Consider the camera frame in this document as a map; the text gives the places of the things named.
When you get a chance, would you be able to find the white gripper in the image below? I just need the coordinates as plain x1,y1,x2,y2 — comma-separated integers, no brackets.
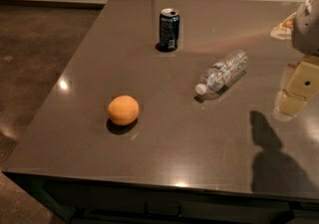
274,0,319,117

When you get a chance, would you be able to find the orange fruit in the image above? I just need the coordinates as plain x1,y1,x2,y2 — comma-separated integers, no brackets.
108,96,140,125

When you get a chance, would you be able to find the dark blue pepsi can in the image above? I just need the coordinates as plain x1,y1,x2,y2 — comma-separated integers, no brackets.
159,8,180,52

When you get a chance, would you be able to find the snack bag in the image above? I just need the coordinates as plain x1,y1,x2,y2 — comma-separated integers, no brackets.
270,13,296,40

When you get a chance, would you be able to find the clear plastic water bottle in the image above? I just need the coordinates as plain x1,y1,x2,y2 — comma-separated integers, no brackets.
195,50,248,96

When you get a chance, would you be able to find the cabinet drawer with handle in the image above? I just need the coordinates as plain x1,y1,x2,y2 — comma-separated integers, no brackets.
45,181,294,224

